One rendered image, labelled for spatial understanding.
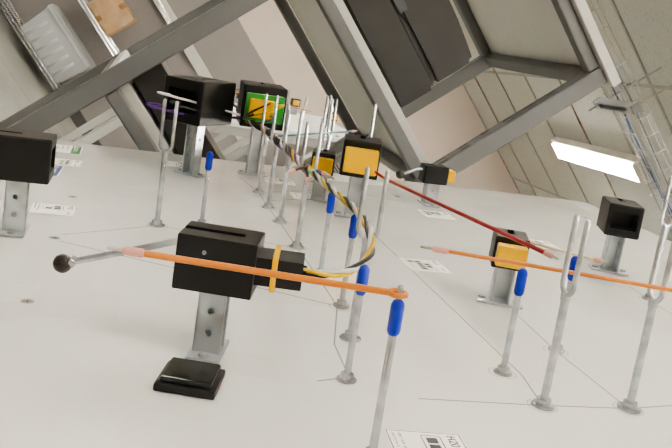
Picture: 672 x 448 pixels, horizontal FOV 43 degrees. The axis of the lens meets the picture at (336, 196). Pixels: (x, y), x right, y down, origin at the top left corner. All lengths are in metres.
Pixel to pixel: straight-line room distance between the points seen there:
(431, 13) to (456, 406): 1.13
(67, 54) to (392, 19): 5.99
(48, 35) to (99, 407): 7.01
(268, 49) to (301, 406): 7.47
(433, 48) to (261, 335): 1.06
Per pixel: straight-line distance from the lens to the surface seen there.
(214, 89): 1.25
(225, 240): 0.59
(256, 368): 0.62
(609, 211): 1.09
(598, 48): 1.69
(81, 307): 0.71
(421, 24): 1.65
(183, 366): 0.59
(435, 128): 8.35
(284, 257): 0.61
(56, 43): 7.50
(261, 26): 7.99
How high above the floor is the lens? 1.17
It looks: 4 degrees up
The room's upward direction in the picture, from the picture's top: 59 degrees clockwise
